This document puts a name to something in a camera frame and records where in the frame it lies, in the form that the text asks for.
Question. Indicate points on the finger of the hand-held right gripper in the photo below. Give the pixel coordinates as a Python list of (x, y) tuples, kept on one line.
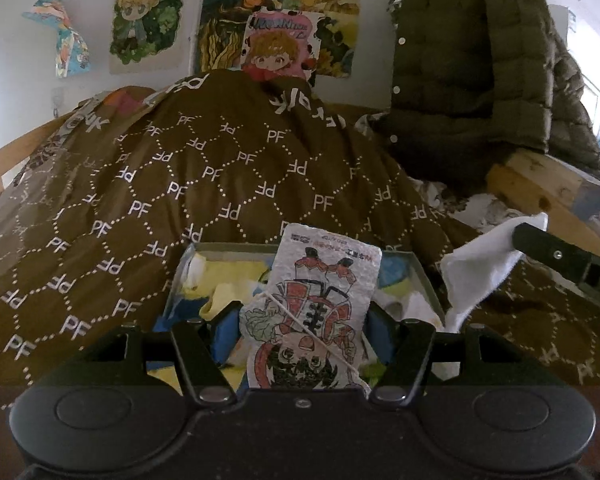
[(550, 252)]

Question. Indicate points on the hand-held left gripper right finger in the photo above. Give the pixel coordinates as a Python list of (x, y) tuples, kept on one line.
[(402, 360)]

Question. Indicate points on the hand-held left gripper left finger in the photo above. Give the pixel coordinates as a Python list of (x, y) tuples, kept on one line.
[(195, 355)]

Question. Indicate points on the white quilted cloth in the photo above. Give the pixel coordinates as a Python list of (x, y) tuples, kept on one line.
[(420, 310)]

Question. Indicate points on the plain white cloth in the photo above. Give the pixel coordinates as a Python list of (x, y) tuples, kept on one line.
[(480, 265)]

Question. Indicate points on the cartoon-print white towel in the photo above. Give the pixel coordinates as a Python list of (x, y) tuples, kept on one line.
[(310, 310)]

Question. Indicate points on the shallow cartoon printed box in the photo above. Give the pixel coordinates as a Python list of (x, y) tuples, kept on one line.
[(235, 251)]

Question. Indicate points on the grey swirl patterned pillow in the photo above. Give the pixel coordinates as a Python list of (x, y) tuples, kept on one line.
[(485, 215)]

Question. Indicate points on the brown monogram quilt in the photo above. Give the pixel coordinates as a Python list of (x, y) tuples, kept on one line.
[(180, 185)]

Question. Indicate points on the olive puffer jacket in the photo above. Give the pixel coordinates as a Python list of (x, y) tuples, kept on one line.
[(455, 85)]

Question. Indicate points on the pink cartoon girl poster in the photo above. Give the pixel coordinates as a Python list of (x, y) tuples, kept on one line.
[(280, 50)]

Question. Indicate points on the blond figure green poster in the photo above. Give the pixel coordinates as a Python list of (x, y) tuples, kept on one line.
[(145, 20)]

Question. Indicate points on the fish-shaped paper cutout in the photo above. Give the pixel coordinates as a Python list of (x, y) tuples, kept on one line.
[(62, 35)]

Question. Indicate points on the grey bracket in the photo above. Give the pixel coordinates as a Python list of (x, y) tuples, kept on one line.
[(590, 200)]

